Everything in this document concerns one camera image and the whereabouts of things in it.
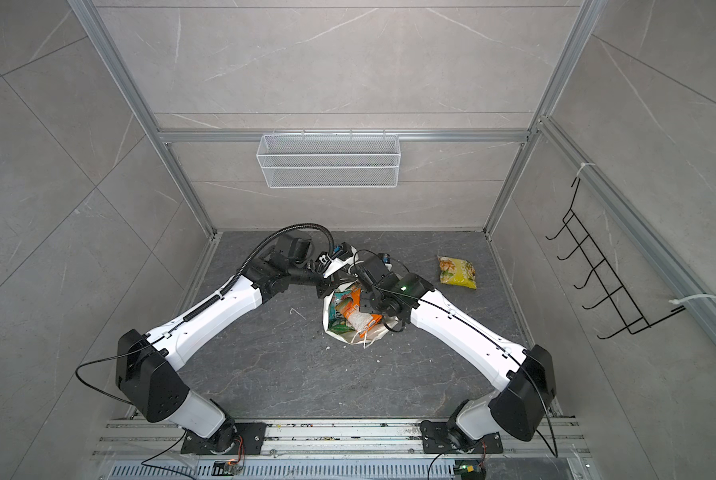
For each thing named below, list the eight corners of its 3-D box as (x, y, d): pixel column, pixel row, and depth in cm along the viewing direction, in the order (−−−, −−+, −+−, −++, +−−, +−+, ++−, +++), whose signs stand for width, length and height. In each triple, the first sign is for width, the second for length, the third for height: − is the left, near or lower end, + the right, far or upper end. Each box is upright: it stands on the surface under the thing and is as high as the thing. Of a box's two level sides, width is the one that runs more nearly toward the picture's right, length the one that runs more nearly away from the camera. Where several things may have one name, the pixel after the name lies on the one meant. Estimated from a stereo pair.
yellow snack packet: (441, 290, 105) (444, 281, 101) (436, 263, 112) (439, 255, 109) (476, 290, 105) (480, 282, 101) (468, 263, 112) (472, 255, 109)
